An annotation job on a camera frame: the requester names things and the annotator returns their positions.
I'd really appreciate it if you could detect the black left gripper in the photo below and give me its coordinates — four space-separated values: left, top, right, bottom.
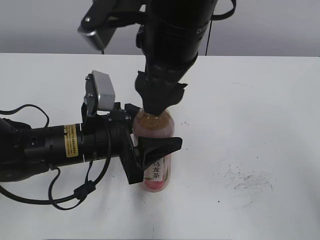
80 102 183 185

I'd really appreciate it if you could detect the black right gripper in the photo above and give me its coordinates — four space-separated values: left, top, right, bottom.
135 51 198 116

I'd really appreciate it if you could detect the peach oolong tea bottle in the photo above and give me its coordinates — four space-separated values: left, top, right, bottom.
133 109 175 193

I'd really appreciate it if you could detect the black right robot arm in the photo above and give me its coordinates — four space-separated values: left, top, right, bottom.
135 0 217 116

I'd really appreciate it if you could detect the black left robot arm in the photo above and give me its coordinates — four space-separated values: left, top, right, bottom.
0 103 183 184

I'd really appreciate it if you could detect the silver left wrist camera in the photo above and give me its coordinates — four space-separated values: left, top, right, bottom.
84 70 116 117

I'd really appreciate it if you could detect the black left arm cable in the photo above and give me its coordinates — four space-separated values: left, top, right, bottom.
0 104 112 210

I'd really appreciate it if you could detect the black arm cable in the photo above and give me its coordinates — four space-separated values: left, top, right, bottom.
204 0 237 56
0 104 112 210

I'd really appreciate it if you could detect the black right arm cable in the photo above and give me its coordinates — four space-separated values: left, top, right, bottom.
204 0 237 56

